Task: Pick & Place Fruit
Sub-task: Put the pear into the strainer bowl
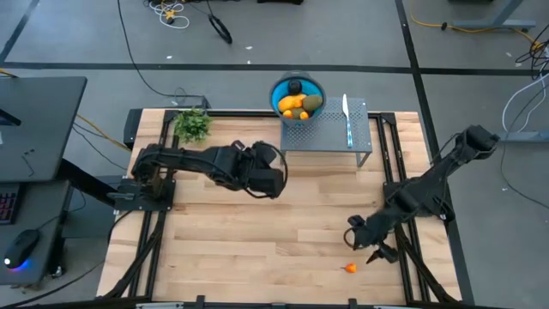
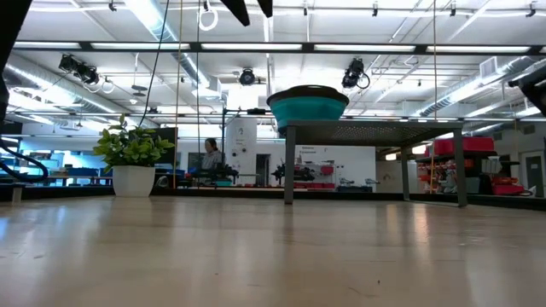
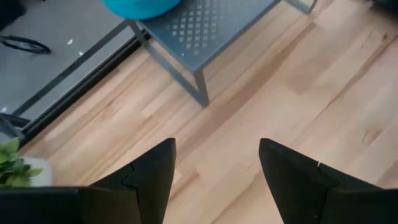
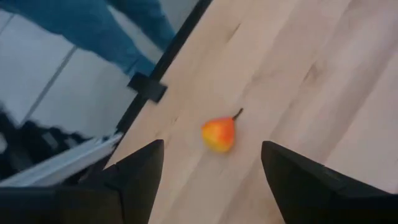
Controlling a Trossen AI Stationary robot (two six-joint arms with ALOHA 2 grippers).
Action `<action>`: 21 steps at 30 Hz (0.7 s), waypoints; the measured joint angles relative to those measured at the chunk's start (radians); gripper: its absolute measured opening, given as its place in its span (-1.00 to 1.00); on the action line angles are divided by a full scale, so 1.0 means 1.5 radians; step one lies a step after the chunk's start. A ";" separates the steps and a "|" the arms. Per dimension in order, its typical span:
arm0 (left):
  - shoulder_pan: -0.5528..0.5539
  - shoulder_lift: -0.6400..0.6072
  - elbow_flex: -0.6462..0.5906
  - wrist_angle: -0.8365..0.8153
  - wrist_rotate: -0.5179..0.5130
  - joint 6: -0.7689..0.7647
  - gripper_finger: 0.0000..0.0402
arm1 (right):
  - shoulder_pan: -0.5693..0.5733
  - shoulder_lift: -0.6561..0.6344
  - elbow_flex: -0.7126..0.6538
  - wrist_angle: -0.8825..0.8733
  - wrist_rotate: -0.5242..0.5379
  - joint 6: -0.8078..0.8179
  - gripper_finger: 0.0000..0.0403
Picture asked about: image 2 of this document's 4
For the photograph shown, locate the black overhead light beam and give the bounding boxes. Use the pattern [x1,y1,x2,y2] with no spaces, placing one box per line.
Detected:
[12,40,546,55]

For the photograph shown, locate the black ceiling-mounted device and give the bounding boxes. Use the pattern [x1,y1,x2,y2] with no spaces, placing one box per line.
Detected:
[340,57,370,90]
[238,67,257,87]
[57,54,101,86]

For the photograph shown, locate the blue grey collapsible bowl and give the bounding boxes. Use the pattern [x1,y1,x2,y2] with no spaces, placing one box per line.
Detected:
[265,84,351,137]

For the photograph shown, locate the white pillar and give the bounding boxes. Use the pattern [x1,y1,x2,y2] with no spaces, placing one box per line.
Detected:
[224,118,258,186]

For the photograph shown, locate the black screen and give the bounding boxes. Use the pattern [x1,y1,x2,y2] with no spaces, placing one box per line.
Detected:
[151,126,178,166]

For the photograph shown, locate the person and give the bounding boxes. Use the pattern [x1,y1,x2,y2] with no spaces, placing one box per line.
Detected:
[200,136,224,171]

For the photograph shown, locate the grey perforated metal stand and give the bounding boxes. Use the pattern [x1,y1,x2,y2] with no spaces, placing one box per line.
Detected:
[282,119,469,209]

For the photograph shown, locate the green plant in white pot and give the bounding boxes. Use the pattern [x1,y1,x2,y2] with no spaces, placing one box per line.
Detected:
[92,113,177,199]

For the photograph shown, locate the red storage bins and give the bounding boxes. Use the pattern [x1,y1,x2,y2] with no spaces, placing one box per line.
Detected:
[433,136,497,156]

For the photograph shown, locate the white hanging cable ring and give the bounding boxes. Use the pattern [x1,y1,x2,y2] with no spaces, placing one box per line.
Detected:
[198,7,220,32]

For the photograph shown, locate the black hanging cable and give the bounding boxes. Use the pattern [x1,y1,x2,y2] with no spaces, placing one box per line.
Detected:
[136,0,171,128]

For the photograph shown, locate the yellow hanging cord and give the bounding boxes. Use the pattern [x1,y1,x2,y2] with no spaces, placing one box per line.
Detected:
[433,0,439,121]

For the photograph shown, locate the thick black cable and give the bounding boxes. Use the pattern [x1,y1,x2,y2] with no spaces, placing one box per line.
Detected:
[0,136,49,185]

